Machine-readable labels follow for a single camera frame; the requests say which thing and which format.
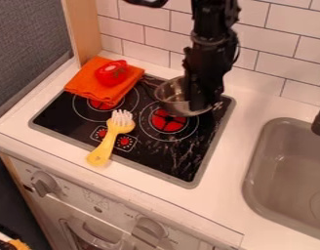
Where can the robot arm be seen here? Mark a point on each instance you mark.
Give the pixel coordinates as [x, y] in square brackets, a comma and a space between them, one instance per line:
[212, 19]

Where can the orange cloth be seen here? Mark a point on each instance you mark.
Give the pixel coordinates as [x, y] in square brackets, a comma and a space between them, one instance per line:
[102, 81]

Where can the toy sink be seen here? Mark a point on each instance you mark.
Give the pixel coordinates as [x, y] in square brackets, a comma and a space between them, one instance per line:
[288, 175]

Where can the red toy pepper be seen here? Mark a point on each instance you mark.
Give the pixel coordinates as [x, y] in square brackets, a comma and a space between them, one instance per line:
[111, 73]

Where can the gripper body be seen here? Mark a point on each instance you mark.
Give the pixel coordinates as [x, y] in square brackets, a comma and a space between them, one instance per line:
[206, 74]

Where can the silver pot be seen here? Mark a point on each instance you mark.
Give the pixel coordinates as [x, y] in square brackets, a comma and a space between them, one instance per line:
[172, 97]

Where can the toy stove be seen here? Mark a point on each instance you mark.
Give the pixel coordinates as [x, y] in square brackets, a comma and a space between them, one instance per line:
[136, 130]

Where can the yellow brush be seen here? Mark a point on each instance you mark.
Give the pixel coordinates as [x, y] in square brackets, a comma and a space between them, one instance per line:
[111, 136]

